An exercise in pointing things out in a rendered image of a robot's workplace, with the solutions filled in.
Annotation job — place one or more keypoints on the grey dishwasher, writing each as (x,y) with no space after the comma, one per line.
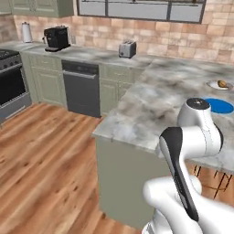
(81,88)

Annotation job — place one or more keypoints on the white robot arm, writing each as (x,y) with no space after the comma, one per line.
(195,195)

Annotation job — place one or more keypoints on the dark framed window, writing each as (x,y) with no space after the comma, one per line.
(140,9)

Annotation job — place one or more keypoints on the green base cupboards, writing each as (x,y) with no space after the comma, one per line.
(45,79)

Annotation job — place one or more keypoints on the white paper towel roll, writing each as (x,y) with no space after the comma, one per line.
(26,32)

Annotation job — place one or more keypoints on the white plate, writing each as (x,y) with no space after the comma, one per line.
(214,85)

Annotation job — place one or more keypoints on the green wall cupboards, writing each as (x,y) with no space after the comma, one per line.
(42,7)

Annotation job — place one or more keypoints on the black coffee machine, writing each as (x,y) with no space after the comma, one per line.
(57,38)

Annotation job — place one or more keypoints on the silver toaster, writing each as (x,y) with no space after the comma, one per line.
(127,49)

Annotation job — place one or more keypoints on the black and steel oven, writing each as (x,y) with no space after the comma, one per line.
(11,83)

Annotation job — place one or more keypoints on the blue plate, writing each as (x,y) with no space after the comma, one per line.
(221,107)

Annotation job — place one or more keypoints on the white wall socket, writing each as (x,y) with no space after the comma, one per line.
(73,39)

